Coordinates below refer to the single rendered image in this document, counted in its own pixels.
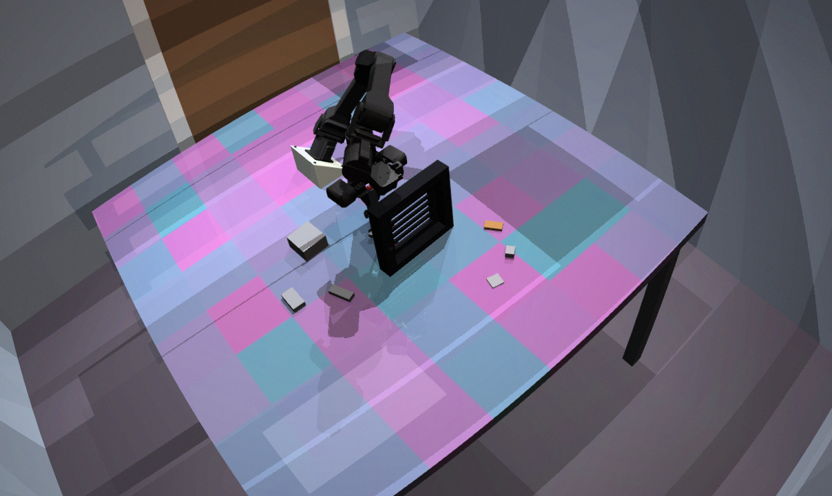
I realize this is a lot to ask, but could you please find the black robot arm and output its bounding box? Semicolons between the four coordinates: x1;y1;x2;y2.
305;50;404;196

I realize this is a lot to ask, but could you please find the orange flat bar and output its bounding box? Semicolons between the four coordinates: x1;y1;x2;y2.
484;220;503;231

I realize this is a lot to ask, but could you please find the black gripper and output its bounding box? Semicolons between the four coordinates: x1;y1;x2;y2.
326;145;407;208

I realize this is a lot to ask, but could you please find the white flat bar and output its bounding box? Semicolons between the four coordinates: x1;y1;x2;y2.
486;274;504;288

